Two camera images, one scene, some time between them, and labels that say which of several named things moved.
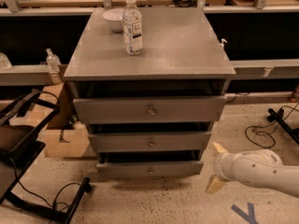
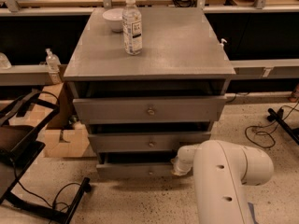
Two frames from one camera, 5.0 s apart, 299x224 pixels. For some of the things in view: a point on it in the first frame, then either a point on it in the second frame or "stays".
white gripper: [221, 167] to [183, 159]
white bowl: [115, 18] stays
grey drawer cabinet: [150, 114] stays
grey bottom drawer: [149, 169] stays
